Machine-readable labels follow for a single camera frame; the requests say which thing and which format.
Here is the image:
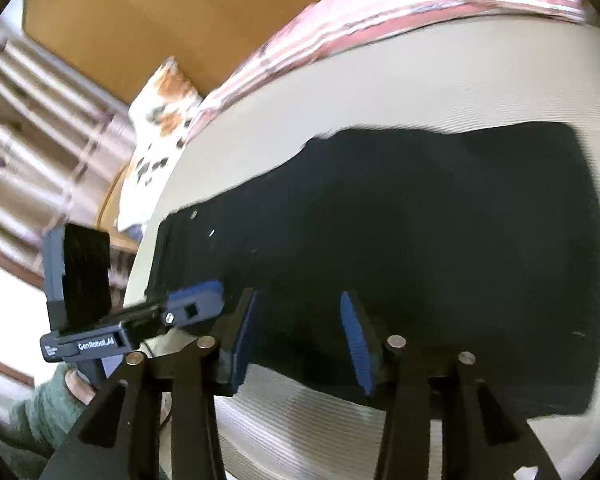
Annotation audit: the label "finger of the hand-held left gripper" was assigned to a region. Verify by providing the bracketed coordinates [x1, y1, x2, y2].
[162, 280, 226, 329]

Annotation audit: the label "white orange floral pillow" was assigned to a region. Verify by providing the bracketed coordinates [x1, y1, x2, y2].
[116, 56, 204, 233]

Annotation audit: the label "person's left hand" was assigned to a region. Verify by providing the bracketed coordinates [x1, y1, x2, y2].
[64, 367, 100, 407]

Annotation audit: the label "pink striped tree-print pillow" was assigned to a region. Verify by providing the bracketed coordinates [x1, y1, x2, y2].
[186, 0, 590, 142]

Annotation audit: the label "woven bamboo headboard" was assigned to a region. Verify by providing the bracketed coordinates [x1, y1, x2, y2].
[21, 0, 483, 106]

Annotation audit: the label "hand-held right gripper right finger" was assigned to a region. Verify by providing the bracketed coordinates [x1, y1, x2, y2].
[340, 290, 556, 480]

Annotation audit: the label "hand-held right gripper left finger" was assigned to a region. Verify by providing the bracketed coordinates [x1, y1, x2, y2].
[40, 287, 258, 480]

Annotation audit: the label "person's left forearm green sleeve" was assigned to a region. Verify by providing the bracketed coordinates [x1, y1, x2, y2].
[0, 361, 90, 468]

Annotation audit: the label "black pants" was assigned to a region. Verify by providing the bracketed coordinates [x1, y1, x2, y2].
[144, 121, 600, 420]

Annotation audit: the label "striped light curtain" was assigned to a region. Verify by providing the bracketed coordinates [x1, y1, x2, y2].
[0, 22, 137, 273]

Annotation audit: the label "wicker chair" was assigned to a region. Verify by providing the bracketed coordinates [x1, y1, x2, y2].
[94, 162, 143, 308]

